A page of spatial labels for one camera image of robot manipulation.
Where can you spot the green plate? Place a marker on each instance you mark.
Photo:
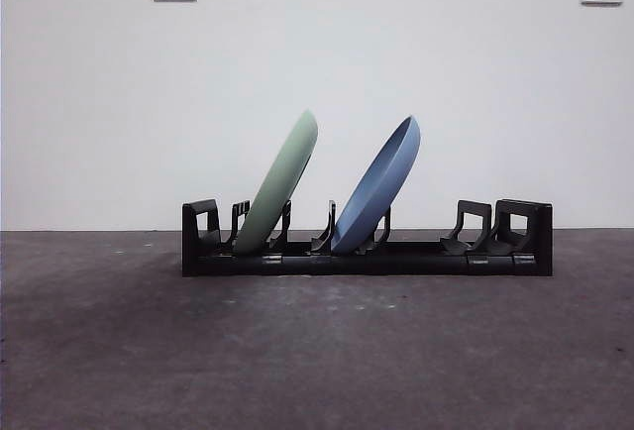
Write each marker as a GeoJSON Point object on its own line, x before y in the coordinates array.
{"type": "Point", "coordinates": [277, 187]}

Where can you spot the blue plate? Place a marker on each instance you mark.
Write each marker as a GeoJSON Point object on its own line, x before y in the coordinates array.
{"type": "Point", "coordinates": [376, 187]}

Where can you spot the black plate rack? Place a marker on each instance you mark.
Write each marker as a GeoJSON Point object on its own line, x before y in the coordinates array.
{"type": "Point", "coordinates": [396, 264]}

